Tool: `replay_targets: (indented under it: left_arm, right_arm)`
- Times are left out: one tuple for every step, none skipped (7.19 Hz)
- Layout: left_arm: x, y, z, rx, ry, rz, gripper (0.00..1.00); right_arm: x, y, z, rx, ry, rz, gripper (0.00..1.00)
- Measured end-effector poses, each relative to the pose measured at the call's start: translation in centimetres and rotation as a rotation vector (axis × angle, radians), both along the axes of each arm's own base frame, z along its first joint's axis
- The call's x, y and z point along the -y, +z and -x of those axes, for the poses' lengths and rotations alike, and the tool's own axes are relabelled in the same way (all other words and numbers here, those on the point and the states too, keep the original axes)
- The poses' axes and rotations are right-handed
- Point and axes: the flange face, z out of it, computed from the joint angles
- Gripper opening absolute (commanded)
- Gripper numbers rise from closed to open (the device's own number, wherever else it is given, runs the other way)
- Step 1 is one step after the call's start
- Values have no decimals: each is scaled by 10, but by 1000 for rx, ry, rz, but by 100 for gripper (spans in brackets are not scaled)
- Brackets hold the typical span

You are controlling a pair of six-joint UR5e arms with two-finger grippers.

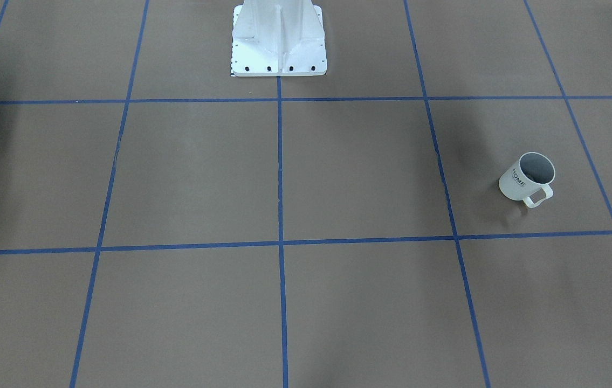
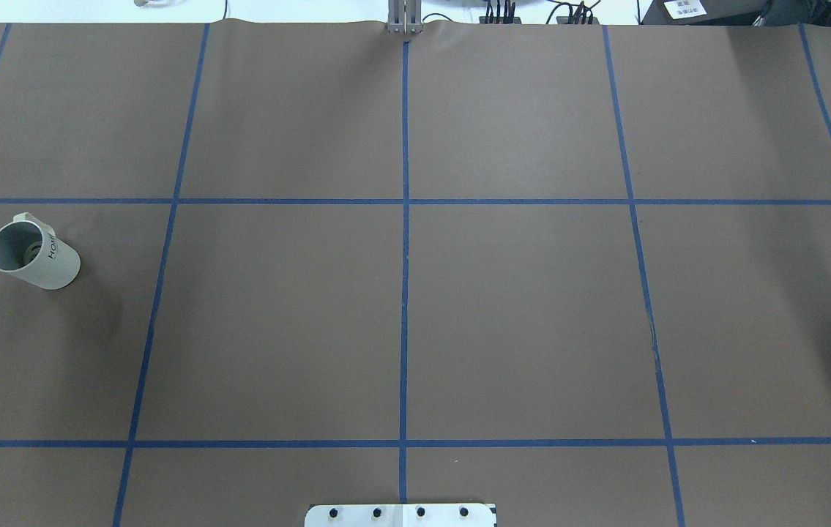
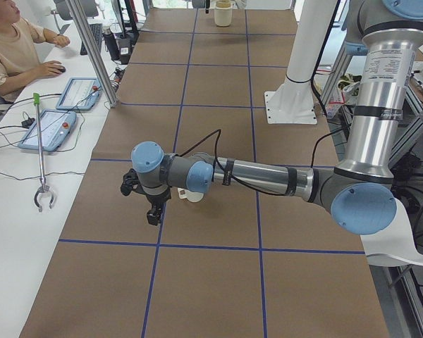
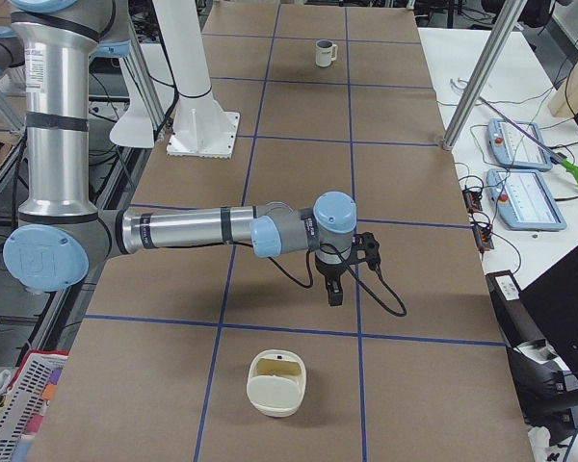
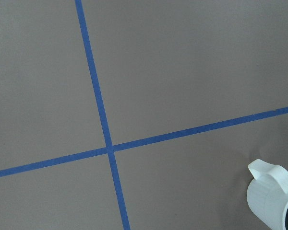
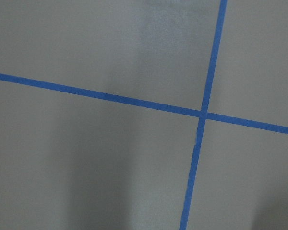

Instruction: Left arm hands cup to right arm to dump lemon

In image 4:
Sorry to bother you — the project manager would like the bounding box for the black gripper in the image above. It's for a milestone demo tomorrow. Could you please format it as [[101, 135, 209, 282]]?
[[315, 250, 347, 307]]

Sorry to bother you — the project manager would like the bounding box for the white mug with handle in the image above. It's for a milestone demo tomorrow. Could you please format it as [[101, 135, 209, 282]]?
[[315, 39, 338, 68]]

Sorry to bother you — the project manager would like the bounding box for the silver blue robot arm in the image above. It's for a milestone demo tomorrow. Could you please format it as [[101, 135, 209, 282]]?
[[3, 1, 357, 306], [0, 26, 25, 77]]

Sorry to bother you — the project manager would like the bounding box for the cream plastic basket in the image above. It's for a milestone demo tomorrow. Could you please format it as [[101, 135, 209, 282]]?
[[246, 349, 307, 418]]

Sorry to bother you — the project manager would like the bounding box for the brown paper table cover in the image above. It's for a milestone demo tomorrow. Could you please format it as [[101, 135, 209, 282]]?
[[29, 2, 533, 461]]

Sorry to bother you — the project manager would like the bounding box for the orange black electronics board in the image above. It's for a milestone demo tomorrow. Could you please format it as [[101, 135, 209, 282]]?
[[462, 188, 494, 255]]

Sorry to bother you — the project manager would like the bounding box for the lower teach pendant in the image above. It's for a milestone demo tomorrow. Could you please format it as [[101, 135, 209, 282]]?
[[486, 168, 566, 231]]

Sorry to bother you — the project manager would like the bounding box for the teach pendant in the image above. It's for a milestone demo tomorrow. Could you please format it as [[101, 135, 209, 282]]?
[[486, 168, 566, 231], [487, 118, 552, 171]]

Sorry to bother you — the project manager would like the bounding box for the upper teach pendant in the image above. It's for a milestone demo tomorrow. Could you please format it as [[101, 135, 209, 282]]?
[[487, 118, 552, 171]]

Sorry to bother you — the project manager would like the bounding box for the black laptop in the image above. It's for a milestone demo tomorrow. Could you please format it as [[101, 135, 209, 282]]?
[[520, 245, 578, 375]]

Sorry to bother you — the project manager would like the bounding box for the white curved plastic part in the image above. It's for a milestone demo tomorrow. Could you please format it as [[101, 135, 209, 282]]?
[[450, 78, 469, 92]]

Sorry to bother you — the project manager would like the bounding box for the black printer device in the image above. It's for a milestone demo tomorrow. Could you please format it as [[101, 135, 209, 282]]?
[[486, 270, 578, 429]]

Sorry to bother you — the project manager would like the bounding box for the white perforated crate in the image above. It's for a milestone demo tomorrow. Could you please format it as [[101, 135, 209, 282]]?
[[0, 350, 68, 461]]

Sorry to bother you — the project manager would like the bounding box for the black camera cable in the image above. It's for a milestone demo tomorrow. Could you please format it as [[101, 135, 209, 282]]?
[[269, 240, 408, 318]]

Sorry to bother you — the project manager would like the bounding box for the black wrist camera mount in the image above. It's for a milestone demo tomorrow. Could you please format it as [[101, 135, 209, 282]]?
[[350, 232, 381, 273]]

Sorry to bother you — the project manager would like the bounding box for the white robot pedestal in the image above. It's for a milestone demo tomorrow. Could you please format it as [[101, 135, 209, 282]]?
[[108, 0, 240, 160]]

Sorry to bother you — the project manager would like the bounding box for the green handled grabber stick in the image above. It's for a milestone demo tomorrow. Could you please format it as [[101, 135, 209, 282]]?
[[478, 96, 578, 185]]

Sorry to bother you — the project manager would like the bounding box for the aluminium frame post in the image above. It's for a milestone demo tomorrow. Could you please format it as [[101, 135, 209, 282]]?
[[441, 0, 527, 151]]

